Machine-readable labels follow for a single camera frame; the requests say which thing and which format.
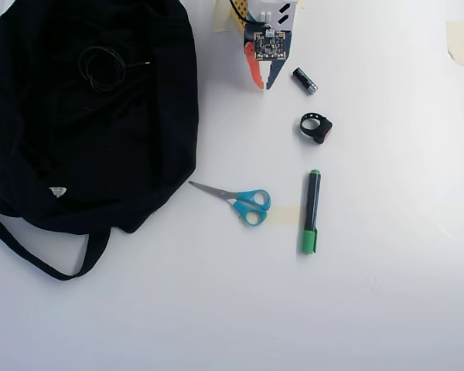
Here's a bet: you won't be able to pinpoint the black cylindrical battery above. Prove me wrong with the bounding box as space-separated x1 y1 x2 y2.
292 66 319 96

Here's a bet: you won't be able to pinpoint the thin black camera wire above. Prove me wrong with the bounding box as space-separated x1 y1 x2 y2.
227 0 256 25

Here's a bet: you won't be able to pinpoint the grey-blue gripper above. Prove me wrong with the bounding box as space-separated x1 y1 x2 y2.
244 29 294 92

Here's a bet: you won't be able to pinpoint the green and black marker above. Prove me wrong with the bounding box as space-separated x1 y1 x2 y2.
300 168 322 255

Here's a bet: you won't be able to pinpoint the black fabric bag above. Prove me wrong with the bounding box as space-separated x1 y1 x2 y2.
0 0 200 282

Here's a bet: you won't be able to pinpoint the blue-handled scissors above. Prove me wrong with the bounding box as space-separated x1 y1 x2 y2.
188 180 271 228

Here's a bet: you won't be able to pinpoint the bare camera circuit board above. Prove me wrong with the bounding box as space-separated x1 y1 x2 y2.
244 27 288 63

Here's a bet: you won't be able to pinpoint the black braided USB cable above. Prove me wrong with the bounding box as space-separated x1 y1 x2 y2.
78 46 152 93

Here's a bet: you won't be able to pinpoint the black perforated strap band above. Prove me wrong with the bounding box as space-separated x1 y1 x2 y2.
298 111 333 145

